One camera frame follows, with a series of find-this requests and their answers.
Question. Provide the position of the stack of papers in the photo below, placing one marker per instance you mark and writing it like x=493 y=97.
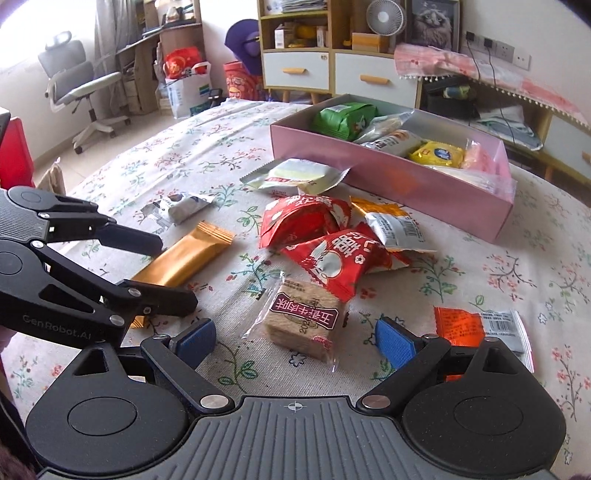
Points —
x=302 y=4

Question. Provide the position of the red gift bag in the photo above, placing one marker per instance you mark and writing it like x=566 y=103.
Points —
x=242 y=83

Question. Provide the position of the pink patterned cloth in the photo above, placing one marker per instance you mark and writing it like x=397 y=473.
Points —
x=443 y=62

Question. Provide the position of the brown cracker packet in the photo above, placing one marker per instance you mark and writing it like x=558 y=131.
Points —
x=300 y=323

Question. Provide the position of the orange white snack packet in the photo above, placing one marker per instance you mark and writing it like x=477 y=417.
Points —
x=480 y=327
x=399 y=230

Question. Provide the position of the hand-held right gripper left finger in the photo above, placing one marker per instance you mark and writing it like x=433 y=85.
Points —
x=196 y=341

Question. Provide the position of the grey office chair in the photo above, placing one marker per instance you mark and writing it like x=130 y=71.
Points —
x=78 y=87

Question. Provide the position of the cat picture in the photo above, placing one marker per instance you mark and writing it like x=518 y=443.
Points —
x=434 y=23

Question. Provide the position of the gold wafer bar packet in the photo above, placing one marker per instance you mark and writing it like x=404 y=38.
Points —
x=184 y=258

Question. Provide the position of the folded cloth pile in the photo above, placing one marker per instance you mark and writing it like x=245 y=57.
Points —
x=508 y=127

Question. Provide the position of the red plastic bag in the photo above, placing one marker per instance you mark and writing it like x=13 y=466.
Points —
x=182 y=62

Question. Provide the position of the pink cardboard box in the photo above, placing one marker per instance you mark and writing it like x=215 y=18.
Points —
x=392 y=184

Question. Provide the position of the grey white cookie packet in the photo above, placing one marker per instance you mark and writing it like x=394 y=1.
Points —
x=392 y=143

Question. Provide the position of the wall socket row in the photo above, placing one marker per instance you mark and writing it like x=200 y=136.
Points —
x=503 y=48

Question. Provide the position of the pale yellow snack packet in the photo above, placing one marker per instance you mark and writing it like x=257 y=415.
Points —
x=295 y=177

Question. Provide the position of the yellow box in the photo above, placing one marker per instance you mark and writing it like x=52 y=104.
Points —
x=369 y=42

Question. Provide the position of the floral cloth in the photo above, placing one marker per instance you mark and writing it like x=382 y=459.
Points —
x=161 y=152

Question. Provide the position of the small grey snack packet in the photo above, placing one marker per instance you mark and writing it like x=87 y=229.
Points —
x=180 y=207

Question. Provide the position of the white shopping bag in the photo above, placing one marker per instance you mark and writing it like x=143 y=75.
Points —
x=189 y=97

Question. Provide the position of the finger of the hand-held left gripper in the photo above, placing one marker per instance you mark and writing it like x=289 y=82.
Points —
x=161 y=302
x=134 y=240

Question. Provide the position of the red snack packet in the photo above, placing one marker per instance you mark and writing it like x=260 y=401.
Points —
x=300 y=219
x=332 y=265

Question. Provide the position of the white desk fan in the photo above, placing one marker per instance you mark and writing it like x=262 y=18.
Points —
x=385 y=16

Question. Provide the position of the pink clear snack packet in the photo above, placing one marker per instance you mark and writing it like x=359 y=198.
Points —
x=482 y=157

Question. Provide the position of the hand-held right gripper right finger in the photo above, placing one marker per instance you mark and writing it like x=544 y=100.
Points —
x=397 y=341

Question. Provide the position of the green snack packet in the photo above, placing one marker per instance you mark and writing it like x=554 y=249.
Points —
x=341 y=120

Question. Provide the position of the wooden desk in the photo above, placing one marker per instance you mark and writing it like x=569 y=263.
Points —
x=147 y=50

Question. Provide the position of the black storage box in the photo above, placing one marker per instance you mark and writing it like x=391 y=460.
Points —
x=450 y=101

